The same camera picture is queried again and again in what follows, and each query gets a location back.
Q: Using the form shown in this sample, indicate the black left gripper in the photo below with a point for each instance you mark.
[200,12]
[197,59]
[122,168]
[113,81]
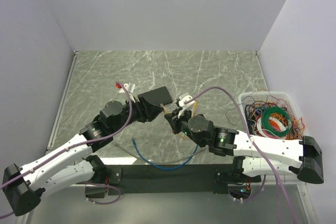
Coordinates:
[147,111]

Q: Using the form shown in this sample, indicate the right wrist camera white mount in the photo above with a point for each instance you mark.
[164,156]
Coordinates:
[191,105]

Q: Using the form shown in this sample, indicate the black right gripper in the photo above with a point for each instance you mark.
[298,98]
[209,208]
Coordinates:
[175,121]

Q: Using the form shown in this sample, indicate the black network switch box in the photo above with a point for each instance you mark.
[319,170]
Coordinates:
[161,94]

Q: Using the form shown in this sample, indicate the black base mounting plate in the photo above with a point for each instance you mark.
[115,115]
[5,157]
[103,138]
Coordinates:
[140,179]

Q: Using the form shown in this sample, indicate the white plastic basket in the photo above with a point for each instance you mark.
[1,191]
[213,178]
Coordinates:
[271,114]

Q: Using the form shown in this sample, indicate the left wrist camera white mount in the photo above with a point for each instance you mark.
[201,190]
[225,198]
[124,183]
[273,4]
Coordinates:
[126,91]

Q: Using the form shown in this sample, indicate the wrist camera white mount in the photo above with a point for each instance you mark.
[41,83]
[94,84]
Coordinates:
[126,91]
[191,105]

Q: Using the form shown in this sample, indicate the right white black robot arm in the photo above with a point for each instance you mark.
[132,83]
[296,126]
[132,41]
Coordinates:
[255,155]

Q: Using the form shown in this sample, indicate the aluminium rail on table edge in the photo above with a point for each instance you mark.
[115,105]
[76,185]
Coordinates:
[53,134]

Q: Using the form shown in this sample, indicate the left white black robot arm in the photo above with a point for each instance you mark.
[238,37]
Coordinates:
[74,162]

